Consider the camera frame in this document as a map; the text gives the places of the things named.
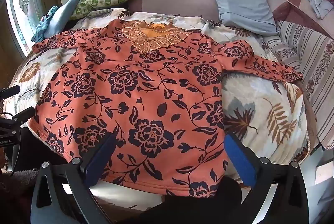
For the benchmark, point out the window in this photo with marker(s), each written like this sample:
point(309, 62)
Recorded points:
point(23, 4)

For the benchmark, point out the striped floral bedding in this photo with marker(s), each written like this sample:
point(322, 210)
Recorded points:
point(313, 57)

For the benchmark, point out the light blue cloth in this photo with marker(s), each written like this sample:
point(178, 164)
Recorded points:
point(65, 15)

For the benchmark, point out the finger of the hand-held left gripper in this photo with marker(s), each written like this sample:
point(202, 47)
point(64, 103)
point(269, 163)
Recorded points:
point(24, 114)
point(10, 91)

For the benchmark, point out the orange floral shirt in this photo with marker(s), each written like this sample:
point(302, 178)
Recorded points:
point(146, 88)

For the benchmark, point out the dark fleece cloth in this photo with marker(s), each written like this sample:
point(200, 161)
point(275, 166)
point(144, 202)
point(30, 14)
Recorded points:
point(18, 183)

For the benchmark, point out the leaf-print fleece blanket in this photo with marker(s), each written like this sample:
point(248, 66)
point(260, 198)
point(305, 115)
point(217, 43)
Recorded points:
point(261, 114)

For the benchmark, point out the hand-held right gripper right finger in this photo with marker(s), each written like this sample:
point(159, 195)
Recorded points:
point(240, 161)

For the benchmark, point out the teal patterned cloth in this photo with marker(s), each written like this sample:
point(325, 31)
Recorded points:
point(43, 24)

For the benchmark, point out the black cloth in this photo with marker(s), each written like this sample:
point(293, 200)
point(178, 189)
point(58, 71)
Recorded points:
point(195, 208)

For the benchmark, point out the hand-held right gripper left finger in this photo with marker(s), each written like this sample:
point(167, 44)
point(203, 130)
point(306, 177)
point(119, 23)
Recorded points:
point(100, 158)

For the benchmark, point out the white crumpled cloth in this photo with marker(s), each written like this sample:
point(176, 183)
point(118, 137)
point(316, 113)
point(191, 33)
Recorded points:
point(317, 3)

